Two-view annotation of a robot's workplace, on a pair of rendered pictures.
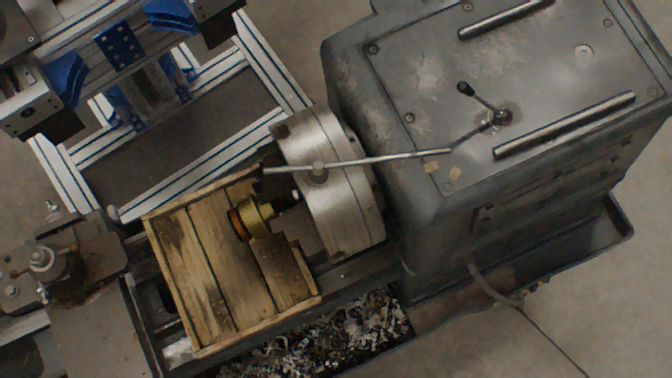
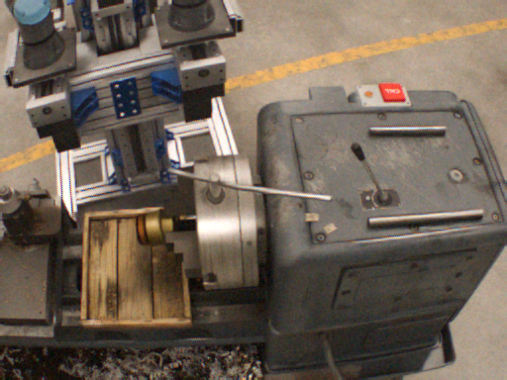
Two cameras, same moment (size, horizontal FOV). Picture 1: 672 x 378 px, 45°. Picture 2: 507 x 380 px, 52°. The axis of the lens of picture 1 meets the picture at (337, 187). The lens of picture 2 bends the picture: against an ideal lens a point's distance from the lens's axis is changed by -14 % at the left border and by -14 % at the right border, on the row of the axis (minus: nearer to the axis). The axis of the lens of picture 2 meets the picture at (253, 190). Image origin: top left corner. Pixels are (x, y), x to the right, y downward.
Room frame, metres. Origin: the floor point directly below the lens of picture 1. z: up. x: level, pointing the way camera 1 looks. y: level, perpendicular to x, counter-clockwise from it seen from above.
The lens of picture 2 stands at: (-0.18, -0.16, 2.28)
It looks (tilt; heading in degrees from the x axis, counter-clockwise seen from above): 54 degrees down; 8
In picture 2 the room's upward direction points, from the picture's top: straight up
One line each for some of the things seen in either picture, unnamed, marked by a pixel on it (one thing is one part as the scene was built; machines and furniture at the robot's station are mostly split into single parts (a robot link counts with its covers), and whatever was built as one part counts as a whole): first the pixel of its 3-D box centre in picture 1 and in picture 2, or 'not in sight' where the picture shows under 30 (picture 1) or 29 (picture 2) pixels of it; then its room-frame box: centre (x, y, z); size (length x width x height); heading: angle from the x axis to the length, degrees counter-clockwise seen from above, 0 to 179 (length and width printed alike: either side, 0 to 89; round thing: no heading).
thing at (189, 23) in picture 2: not in sight; (190, 6); (1.25, 0.25, 1.21); 0.15 x 0.15 x 0.10
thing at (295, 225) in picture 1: (306, 237); (190, 256); (0.47, 0.08, 1.09); 0.12 x 0.11 x 0.05; 14
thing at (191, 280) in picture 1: (230, 258); (134, 267); (0.52, 0.27, 0.89); 0.36 x 0.30 x 0.04; 14
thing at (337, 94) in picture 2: (396, 6); (329, 100); (0.86, -0.19, 1.24); 0.09 x 0.08 x 0.03; 104
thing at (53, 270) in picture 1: (44, 260); (8, 198); (0.52, 0.60, 1.13); 0.08 x 0.08 x 0.03
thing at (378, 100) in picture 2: not in sight; (382, 101); (0.89, -0.33, 1.23); 0.13 x 0.08 x 0.05; 104
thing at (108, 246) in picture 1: (82, 271); (31, 227); (0.52, 0.57, 0.99); 0.20 x 0.10 x 0.05; 104
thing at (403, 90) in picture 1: (489, 102); (381, 207); (0.69, -0.35, 1.06); 0.59 x 0.48 x 0.39; 104
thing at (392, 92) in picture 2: not in sight; (391, 93); (0.90, -0.35, 1.26); 0.06 x 0.06 x 0.02; 14
